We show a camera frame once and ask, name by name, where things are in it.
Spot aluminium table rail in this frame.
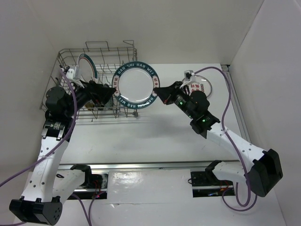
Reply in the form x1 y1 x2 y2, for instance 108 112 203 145
220 64 257 165

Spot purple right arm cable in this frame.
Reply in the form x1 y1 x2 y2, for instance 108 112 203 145
194 67 258 212

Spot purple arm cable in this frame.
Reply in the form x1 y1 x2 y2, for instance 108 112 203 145
0 70 78 186
194 67 258 212

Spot yellow patterned plate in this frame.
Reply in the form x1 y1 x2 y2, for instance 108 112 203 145
85 103 95 111

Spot blue floral plate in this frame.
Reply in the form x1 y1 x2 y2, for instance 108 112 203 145
104 97 114 108

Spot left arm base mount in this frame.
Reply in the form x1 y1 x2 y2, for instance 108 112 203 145
57 169 110 201

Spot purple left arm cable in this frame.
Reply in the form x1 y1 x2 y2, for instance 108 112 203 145
0 70 78 186

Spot green red ring plate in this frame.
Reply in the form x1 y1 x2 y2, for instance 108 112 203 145
77 53 98 83

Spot white plate red characters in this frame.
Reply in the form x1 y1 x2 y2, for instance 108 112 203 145
182 75 213 97

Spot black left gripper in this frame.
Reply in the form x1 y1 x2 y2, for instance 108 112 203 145
64 78 116 117

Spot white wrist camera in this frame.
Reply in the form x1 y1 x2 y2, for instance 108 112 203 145
60 66 85 88
180 70 196 89

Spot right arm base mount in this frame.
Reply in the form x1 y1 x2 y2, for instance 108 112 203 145
187 161 235 198

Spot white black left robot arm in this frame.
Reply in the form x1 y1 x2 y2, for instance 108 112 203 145
9 81 116 226

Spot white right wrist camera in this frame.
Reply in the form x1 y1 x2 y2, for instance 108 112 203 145
180 70 196 89

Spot black plate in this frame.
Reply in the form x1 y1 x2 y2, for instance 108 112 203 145
94 101 105 111

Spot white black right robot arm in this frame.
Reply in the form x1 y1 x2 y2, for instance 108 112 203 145
153 81 283 197

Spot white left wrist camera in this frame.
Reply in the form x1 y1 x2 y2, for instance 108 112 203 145
60 66 85 88

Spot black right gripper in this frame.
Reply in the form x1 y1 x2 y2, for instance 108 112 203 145
154 81 196 119

